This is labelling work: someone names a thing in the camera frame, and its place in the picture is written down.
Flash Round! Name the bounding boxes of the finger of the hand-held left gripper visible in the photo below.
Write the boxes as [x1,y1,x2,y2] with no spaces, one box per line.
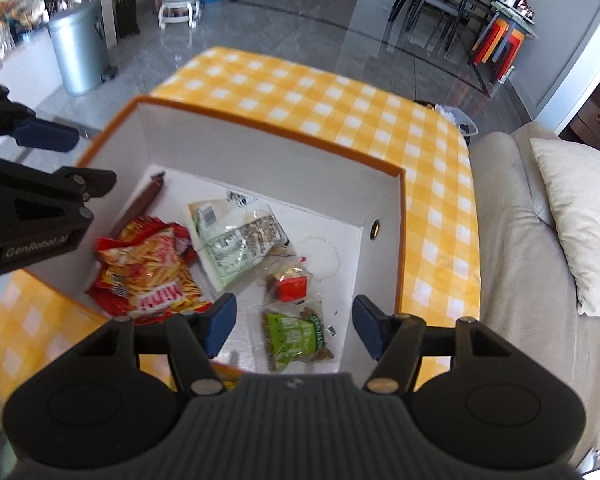
[0,80,81,153]
[0,152,117,255]

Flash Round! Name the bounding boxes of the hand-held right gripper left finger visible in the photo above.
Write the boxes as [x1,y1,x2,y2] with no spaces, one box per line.
[80,292,238,395]

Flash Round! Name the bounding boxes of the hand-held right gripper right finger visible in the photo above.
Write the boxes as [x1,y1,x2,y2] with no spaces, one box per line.
[352,295,511,393]

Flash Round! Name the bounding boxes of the white snack bag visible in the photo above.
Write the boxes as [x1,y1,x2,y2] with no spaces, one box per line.
[187,200,290,292]

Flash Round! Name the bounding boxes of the green nut packet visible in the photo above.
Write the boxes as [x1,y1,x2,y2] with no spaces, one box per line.
[262,302,337,375]

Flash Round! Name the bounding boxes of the large red snack packet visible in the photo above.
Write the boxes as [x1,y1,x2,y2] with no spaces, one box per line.
[85,215,215,320]

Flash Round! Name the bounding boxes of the dark red snack bar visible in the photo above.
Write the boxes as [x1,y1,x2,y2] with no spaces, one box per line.
[111,171,167,238]

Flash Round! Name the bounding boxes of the clear packet with red snack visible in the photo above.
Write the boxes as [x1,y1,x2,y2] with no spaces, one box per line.
[264,255,315,305]

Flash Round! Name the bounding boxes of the red fries-print snack packet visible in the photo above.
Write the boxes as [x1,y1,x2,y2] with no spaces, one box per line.
[96,224,205,317]

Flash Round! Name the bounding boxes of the white snack packet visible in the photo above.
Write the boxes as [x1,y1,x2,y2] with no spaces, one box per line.
[225,189,258,208]

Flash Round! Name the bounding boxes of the orange cardboard box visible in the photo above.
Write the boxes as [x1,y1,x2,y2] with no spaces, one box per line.
[22,95,407,396]

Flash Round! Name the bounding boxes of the grey metal trash can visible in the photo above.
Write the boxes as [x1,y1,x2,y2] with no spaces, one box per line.
[47,0,112,96]

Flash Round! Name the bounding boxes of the beige sofa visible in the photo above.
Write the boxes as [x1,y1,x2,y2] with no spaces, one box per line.
[467,120,600,476]

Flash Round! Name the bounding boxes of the small wheeled stool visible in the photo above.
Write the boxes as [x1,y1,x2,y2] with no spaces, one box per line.
[155,0,203,30]

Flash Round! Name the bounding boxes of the clear plastic bag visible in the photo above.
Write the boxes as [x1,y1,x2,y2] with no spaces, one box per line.
[432,102,479,139]

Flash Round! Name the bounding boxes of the white pillow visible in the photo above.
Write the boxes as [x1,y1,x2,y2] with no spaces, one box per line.
[529,136,600,317]

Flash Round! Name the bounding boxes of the yellow checked tablecloth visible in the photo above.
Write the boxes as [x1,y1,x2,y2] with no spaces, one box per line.
[0,46,482,406]

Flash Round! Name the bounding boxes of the orange stacked stools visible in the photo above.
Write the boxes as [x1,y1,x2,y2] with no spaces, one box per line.
[472,17,526,83]

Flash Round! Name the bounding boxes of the black dining chair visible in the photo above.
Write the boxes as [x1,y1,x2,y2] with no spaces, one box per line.
[387,0,486,58]

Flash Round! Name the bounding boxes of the dining table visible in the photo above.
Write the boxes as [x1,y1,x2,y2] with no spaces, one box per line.
[420,0,540,41]

